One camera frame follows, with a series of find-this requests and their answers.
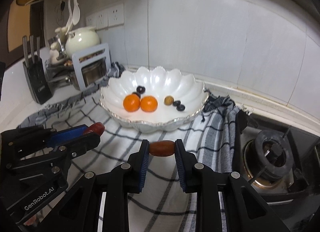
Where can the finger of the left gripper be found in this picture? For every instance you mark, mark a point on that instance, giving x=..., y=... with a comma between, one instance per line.
x=78, y=146
x=66, y=135

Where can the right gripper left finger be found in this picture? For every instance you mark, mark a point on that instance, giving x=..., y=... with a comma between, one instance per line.
x=139, y=162

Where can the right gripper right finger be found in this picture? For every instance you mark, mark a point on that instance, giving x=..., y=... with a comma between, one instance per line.
x=185, y=162

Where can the red jujube date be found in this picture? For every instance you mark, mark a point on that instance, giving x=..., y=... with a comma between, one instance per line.
x=97, y=128
x=163, y=148

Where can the orange mandarin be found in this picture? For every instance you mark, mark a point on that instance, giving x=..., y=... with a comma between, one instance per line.
x=131, y=103
x=148, y=104

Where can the dark purple grape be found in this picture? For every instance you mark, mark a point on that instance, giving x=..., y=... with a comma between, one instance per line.
x=140, y=89

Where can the person's left hand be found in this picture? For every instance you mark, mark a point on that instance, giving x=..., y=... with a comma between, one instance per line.
x=38, y=217

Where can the checkered grey white cloth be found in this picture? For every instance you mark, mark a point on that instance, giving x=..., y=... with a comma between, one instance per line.
x=162, y=205

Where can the white scalloped bowl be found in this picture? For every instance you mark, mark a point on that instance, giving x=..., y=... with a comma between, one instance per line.
x=158, y=83

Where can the black knife block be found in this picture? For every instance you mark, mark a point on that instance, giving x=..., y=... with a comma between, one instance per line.
x=34, y=72

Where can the steel pot under rack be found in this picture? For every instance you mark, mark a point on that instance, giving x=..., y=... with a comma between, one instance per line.
x=90, y=73

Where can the gas stove burner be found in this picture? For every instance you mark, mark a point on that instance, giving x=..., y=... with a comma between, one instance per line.
x=268, y=159

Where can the white steel steamer pot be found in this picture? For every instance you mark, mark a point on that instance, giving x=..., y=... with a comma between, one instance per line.
x=57, y=51

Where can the black gas stove top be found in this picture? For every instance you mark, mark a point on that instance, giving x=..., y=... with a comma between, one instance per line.
x=296, y=199

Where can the cream ceramic pot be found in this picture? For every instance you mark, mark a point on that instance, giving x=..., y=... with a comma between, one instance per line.
x=81, y=38

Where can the white rice spoon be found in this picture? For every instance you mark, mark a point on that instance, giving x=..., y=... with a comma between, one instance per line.
x=76, y=13

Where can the white wall socket strip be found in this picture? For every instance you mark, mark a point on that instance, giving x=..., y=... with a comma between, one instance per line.
x=106, y=18

